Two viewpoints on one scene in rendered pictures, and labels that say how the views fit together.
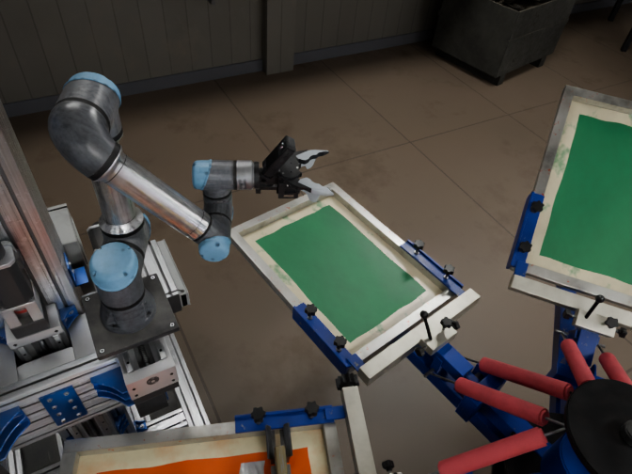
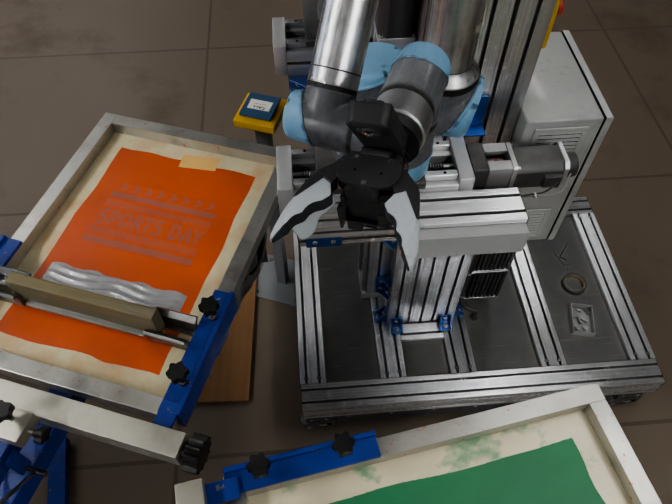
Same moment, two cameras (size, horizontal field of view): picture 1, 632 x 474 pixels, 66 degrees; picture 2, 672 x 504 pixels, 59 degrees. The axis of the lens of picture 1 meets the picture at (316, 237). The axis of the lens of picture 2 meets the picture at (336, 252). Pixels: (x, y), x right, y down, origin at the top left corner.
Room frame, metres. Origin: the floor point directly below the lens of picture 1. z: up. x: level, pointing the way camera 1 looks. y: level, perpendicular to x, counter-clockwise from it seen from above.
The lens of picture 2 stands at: (1.18, -0.32, 2.16)
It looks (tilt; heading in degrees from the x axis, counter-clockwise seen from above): 54 degrees down; 119
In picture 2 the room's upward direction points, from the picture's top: straight up
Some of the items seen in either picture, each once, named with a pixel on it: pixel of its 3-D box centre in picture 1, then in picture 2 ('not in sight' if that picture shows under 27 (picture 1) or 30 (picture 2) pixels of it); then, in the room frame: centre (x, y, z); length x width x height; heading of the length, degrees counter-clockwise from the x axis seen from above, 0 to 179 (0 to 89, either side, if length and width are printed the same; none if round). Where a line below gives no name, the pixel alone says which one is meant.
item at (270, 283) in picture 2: not in sight; (274, 209); (0.31, 0.78, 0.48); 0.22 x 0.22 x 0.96; 13
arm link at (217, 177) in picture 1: (214, 176); (414, 87); (0.97, 0.27, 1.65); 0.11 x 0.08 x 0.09; 99
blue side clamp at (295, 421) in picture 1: (284, 422); (200, 354); (0.64, 0.03, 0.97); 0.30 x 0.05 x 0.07; 103
